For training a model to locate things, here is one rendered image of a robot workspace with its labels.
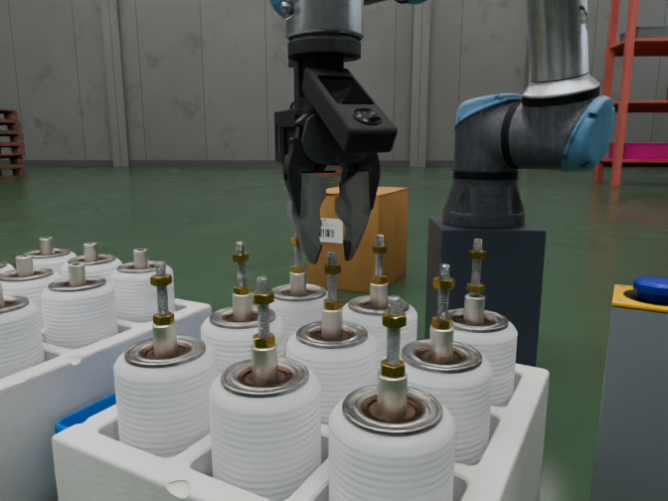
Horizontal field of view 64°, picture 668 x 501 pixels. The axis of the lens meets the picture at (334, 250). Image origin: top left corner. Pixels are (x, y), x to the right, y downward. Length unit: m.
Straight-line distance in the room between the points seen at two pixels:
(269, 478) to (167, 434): 0.11
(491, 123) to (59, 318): 0.74
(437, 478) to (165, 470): 0.23
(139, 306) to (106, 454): 0.38
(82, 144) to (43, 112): 0.93
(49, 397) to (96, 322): 0.12
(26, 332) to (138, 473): 0.31
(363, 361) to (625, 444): 0.25
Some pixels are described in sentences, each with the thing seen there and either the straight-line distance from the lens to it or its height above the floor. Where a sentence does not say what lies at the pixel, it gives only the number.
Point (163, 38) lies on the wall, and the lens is 11.22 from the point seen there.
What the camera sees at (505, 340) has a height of 0.24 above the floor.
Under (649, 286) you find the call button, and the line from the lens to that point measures 0.54.
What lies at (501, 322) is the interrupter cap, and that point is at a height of 0.25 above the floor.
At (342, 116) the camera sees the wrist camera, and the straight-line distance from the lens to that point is 0.46.
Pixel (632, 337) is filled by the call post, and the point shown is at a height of 0.29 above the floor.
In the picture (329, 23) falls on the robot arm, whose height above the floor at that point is 0.55.
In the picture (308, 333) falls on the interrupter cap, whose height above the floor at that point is 0.25.
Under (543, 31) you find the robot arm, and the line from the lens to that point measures 0.92.
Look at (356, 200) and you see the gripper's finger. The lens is 0.54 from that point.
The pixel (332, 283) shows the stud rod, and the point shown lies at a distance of 0.55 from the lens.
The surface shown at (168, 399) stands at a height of 0.22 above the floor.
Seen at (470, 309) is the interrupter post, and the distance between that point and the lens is 0.62.
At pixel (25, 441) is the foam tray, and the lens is 0.76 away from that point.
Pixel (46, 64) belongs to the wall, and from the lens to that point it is 12.08.
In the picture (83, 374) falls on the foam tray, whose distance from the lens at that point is 0.79.
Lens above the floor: 0.45
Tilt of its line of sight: 11 degrees down
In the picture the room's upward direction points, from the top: straight up
